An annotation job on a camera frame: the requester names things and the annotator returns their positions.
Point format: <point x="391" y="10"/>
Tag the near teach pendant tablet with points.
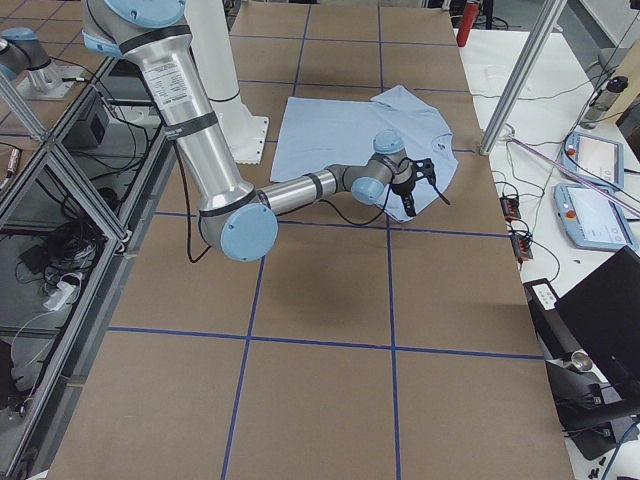
<point x="590" y="221"/>

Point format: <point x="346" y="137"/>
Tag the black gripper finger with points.
<point x="409" y="205"/>
<point x="439" y="192"/>

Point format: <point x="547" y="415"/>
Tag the black monitor on stand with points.
<point x="602" y="315"/>

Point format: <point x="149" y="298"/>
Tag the aluminium frame rack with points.
<point x="91" y="166"/>

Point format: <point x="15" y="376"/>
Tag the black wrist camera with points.
<point x="424" y="170"/>

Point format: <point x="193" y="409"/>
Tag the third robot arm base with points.
<point x="22" y="52"/>

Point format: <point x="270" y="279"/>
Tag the red fire extinguisher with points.
<point x="467" y="20"/>

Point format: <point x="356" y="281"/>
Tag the aluminium frame post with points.
<point x="533" y="46"/>

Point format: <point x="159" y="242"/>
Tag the far teach pendant tablet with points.
<point x="595" y="159"/>

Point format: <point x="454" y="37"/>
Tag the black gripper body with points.
<point x="402" y="188"/>

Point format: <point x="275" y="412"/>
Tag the teach pendant tablet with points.
<point x="595" y="159"/>
<point x="590" y="221"/>

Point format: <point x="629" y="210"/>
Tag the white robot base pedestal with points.
<point x="244" y="132"/>

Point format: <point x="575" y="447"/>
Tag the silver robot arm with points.
<point x="234" y="216"/>

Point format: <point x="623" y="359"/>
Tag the light blue t-shirt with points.
<point x="317" y="133"/>

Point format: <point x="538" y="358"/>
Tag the black box with label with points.
<point x="559" y="343"/>

